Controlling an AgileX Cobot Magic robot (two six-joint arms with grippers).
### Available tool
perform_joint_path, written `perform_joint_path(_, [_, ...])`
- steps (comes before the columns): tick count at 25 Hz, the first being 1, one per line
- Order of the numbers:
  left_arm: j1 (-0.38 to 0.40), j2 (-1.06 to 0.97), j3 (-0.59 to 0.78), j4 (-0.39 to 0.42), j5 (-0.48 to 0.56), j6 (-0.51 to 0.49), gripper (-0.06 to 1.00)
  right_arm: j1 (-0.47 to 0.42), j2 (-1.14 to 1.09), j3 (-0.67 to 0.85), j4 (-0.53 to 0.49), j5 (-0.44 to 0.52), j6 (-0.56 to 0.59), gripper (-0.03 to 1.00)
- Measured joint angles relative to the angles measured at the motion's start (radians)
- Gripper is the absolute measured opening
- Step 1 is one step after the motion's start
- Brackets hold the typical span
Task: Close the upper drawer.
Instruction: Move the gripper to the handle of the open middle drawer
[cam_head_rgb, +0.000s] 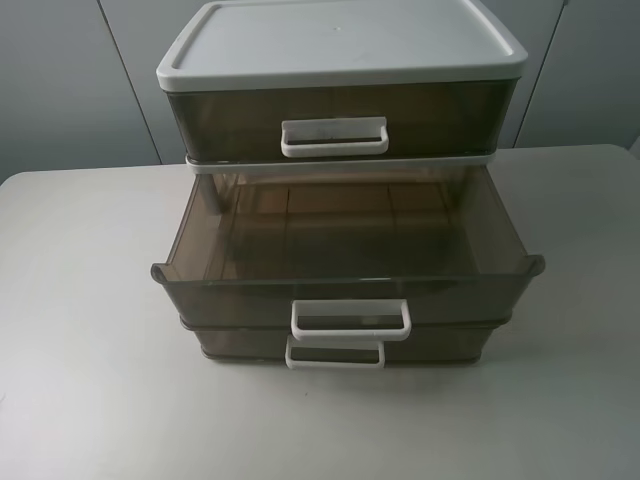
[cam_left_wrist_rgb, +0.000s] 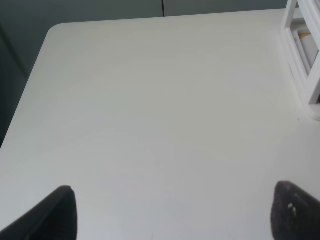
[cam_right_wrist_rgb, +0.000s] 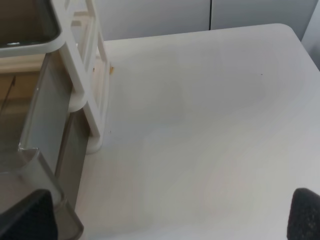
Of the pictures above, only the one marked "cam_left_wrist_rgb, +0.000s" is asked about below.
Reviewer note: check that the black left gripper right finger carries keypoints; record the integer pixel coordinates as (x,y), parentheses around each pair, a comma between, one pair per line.
(295,214)

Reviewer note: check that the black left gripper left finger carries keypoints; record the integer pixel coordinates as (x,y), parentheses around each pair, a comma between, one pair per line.
(54,218)

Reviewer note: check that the white drawer cabinet frame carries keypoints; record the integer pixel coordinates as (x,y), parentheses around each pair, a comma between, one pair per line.
(300,35)

